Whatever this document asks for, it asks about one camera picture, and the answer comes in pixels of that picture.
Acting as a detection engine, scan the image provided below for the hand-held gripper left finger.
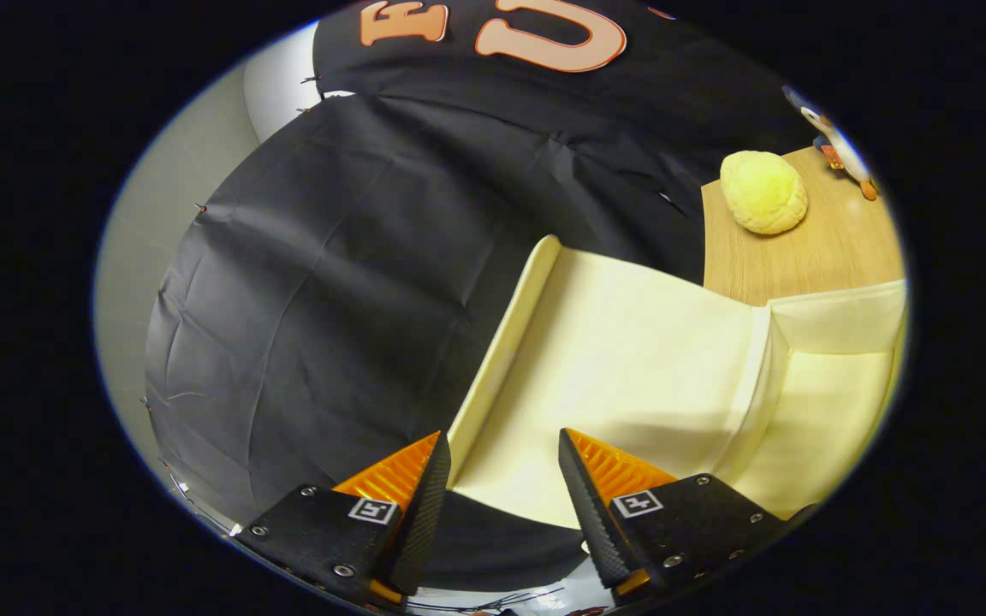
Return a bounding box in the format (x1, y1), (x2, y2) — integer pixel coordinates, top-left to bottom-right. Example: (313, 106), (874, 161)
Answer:
(235, 429), (453, 610)

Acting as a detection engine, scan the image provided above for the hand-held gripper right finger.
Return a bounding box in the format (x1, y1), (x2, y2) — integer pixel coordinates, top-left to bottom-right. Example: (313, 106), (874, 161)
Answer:
(557, 427), (815, 607)

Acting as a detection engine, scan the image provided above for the cream fabric storage box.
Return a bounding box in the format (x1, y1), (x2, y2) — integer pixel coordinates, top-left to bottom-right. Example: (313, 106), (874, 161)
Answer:
(446, 235), (909, 531)

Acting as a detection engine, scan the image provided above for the yellow bun plush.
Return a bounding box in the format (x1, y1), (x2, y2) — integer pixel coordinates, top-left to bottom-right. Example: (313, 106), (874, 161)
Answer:
(720, 151), (809, 236)

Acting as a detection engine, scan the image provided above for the blue white penguin plush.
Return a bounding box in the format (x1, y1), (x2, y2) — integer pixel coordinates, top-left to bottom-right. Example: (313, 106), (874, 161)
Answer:
(782, 86), (879, 202)

